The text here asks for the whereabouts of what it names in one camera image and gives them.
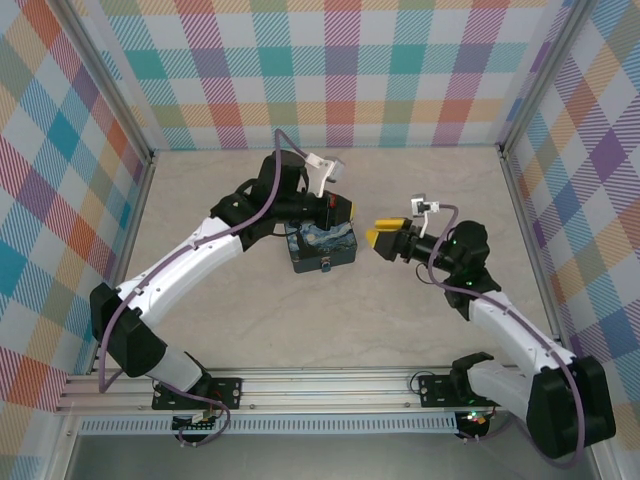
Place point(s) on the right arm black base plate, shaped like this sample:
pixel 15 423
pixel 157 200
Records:
pixel 437 390

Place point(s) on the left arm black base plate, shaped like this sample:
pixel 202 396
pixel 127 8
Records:
pixel 225 392

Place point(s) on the aluminium frame floor bar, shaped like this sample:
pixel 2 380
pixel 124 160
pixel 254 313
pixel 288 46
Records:
pixel 127 240
pixel 530 240

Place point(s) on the small blue padlock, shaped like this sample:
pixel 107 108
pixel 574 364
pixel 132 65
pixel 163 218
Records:
pixel 326 264

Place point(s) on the aluminium frame post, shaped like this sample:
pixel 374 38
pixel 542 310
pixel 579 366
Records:
pixel 107 75
pixel 542 75

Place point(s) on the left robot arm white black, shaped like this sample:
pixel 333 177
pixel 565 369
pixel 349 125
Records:
pixel 165 272

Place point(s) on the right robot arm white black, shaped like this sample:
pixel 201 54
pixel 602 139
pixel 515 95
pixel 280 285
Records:
pixel 520 330

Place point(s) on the starry night print tin box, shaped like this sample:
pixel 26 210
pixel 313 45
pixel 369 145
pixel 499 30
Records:
pixel 320 240

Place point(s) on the aluminium mounting rail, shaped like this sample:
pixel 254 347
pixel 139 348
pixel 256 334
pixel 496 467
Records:
pixel 325 387

